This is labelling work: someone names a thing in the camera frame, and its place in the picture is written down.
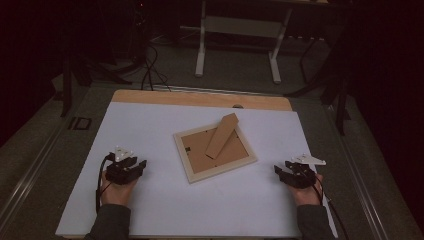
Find metal floor rail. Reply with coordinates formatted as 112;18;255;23
0;126;65;228
324;103;392;240

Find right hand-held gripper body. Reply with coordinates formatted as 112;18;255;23
288;153;327;190

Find person's left hand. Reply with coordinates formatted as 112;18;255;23
100;172;138;208

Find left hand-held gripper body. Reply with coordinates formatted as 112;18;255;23
105;145;138;185

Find white metal desk frame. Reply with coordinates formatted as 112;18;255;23
194;0;294;84

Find black metal stand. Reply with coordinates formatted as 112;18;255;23
59;49;133;118
284;33;352;136

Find black floor cables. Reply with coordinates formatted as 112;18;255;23
141;43;173;92

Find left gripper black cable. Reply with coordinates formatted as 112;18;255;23
95;153;116;214

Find wooden table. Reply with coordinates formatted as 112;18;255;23
110;89;293;112

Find dark floor socket plate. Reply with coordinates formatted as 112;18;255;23
68;116;93;131

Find wooden picture frame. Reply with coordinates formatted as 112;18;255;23
173;112;258;185

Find person's right hand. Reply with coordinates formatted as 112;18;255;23
287;174;324;207

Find white table mat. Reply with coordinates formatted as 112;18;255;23
55;101;338;239

